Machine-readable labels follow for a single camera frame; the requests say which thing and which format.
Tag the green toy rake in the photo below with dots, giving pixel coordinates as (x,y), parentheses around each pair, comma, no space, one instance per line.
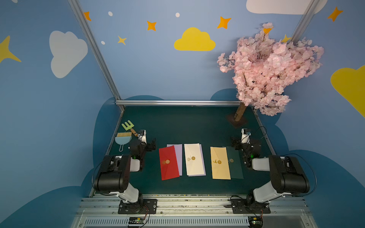
(129,131)

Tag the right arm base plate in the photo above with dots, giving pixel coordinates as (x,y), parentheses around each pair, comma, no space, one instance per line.
(239,206)

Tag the controller board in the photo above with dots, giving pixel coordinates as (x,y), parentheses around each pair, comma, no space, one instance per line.
(136,221)
(255,222)

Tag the right controller board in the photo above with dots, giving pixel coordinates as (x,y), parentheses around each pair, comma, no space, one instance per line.
(255,222)

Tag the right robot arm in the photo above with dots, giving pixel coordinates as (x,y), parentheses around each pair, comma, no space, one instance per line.
(287,178)

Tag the dark green envelope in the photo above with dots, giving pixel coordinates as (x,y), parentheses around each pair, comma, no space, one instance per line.
(234,163)

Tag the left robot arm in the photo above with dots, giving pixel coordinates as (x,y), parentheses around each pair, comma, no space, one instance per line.
(113,178)

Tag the aluminium rail back frame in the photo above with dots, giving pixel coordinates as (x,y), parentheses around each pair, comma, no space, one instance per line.
(176,103)

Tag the pink blossom artificial tree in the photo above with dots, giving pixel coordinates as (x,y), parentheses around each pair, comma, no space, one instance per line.
(263,67)

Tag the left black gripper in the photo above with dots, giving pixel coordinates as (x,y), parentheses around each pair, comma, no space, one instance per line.
(147,145)

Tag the lilac envelope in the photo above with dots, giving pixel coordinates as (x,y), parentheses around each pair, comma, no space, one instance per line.
(203,162)
(179,156)

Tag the aluminium front rail base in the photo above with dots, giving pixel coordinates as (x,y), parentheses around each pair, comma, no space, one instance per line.
(192,211)

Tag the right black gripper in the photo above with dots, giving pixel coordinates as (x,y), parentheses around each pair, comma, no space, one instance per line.
(241,145)

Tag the red envelope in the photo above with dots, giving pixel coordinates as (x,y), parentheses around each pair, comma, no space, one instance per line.
(168,163)

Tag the blue toy brush dustpan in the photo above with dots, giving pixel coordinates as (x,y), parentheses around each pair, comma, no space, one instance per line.
(122,139)

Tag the left controller board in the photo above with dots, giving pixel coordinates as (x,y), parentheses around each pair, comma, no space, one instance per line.
(136,221)

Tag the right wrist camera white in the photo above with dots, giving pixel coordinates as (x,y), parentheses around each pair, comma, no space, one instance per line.
(245,135)

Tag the tan kraft envelope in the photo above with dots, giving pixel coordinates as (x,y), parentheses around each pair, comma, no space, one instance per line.
(220,163)

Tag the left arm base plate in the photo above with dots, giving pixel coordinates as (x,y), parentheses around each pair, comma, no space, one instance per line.
(144,206)

